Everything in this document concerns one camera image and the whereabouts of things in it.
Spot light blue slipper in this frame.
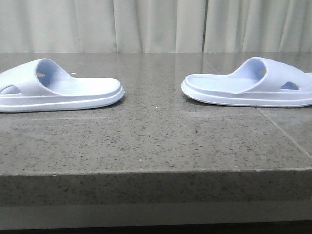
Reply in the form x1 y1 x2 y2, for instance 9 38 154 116
181 57 312 108
0 58 125 113

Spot beige curtain left panel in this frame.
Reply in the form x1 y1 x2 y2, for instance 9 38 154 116
0 0 208 53

